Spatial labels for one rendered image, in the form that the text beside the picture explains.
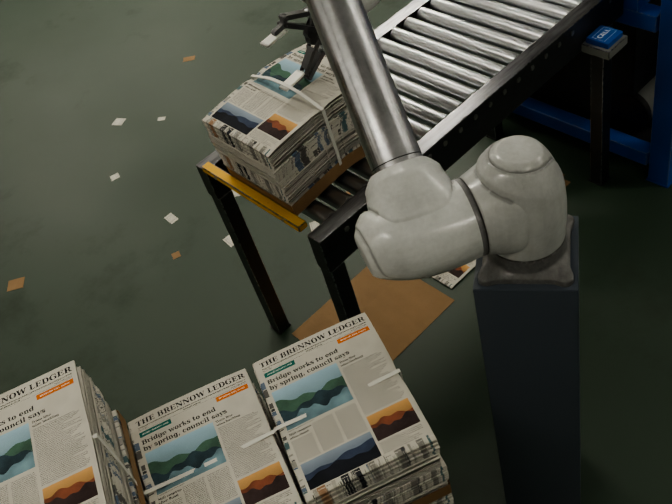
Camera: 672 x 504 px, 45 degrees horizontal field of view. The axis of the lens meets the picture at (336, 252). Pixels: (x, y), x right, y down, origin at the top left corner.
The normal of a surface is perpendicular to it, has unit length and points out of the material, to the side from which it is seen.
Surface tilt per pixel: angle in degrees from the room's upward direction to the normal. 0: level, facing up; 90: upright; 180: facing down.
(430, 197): 33
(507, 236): 87
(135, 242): 0
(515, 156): 6
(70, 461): 1
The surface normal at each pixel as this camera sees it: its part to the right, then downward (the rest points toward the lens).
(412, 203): -0.06, -0.15
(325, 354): -0.22, -0.66
